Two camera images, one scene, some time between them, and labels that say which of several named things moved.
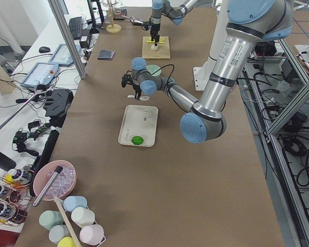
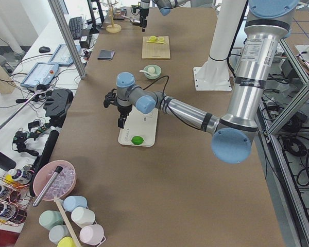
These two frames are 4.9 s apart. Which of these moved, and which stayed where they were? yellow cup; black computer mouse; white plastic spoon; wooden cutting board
Moved: white plastic spoon
Stayed: wooden cutting board; yellow cup; black computer mouse
